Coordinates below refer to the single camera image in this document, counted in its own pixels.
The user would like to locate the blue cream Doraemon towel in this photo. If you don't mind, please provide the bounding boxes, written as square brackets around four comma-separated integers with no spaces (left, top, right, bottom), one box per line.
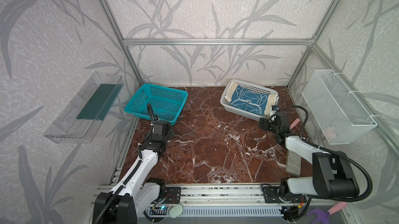
[223,80,280,118]

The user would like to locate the teal plastic basket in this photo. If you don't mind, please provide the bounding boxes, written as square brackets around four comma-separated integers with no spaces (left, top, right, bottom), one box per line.
[124,84,188,125]

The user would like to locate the white plastic basket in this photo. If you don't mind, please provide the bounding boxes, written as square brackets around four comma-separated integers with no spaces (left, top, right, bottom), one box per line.
[220,79,280,122]

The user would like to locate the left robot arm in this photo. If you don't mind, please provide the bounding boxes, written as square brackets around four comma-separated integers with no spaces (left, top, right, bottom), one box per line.
[92,103,174,224]

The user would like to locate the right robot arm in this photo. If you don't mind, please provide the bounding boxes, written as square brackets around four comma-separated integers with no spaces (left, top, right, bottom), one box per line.
[259,105,373,202]

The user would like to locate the grey rectangular block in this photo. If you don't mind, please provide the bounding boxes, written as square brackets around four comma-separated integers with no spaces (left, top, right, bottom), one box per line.
[285,151,301,177]

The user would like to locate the pale green oval pad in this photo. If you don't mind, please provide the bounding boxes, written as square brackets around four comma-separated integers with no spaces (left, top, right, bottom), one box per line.
[169,204,183,218]

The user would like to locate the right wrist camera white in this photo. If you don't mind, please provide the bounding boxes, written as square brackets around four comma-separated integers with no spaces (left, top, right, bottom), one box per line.
[270,105,279,117]

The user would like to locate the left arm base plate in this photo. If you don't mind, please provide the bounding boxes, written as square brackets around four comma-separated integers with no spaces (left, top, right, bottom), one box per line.
[156,186,182,204]

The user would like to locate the white wire mesh basket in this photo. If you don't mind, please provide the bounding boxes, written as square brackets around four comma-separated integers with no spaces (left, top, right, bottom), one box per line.
[302,69,377,145]

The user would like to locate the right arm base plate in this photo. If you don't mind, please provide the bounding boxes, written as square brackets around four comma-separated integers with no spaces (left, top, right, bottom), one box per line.
[261,184,307,205]

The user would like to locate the clear acrylic wall shelf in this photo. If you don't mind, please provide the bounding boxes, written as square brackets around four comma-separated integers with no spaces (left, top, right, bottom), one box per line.
[44,72,124,144]

